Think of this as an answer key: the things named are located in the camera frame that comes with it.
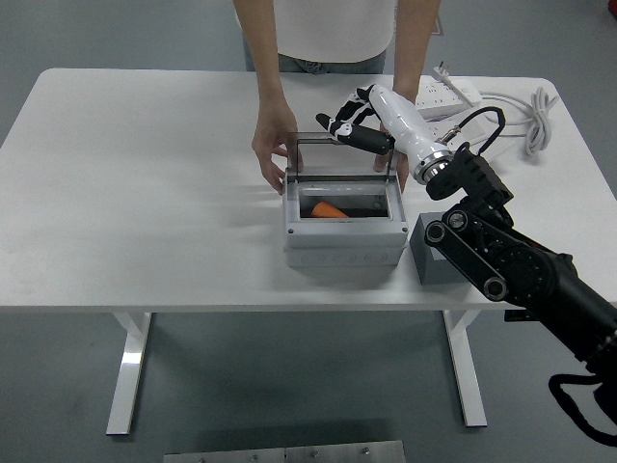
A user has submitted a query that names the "person's left hand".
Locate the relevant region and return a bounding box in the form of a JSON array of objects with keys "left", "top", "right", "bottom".
[{"left": 373, "top": 89, "right": 418, "bottom": 194}]

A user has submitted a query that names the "person's right hand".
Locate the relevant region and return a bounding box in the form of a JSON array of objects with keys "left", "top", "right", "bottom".
[{"left": 252, "top": 97, "right": 306, "bottom": 197}]

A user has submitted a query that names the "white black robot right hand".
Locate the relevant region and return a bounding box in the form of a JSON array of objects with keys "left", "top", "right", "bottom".
[{"left": 315, "top": 84, "right": 448, "bottom": 169}]

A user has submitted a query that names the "transparent hinged box lid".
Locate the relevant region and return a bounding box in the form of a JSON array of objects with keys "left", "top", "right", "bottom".
[{"left": 286, "top": 130, "right": 401, "bottom": 183}]

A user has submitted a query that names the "orange cylindrical battery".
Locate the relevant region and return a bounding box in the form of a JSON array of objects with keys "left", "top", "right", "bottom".
[{"left": 311, "top": 201, "right": 351, "bottom": 219}]

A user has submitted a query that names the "grey electrical enclosure box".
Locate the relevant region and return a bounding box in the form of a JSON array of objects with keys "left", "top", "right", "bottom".
[{"left": 282, "top": 166, "right": 410, "bottom": 270}]

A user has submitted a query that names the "grey cube battery holder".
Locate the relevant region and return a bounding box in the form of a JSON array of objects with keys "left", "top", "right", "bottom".
[{"left": 409, "top": 210, "right": 477, "bottom": 286}]

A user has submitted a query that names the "white power strip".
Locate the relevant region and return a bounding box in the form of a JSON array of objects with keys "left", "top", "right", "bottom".
[{"left": 414, "top": 79, "right": 484, "bottom": 121}]

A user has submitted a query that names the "person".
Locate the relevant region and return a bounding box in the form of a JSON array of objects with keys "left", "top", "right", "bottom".
[{"left": 233, "top": 0, "right": 443, "bottom": 76}]

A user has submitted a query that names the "white table leg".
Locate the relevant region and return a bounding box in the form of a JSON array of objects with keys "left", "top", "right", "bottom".
[
  {"left": 442, "top": 310, "right": 488, "bottom": 428},
  {"left": 105, "top": 312, "right": 154, "bottom": 436}
]

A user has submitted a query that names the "grey metal plate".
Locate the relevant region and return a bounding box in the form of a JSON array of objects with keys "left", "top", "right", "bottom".
[{"left": 163, "top": 439, "right": 407, "bottom": 463}]

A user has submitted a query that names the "white square switch panel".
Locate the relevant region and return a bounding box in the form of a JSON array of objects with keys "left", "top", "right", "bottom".
[{"left": 460, "top": 111, "right": 492, "bottom": 145}]

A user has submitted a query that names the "white wide switch panel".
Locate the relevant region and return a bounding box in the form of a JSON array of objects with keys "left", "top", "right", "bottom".
[{"left": 484, "top": 137, "right": 518, "bottom": 160}]

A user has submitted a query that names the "white power cord with plug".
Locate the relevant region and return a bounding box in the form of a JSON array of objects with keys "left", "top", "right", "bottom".
[{"left": 430, "top": 60, "right": 560, "bottom": 156}]

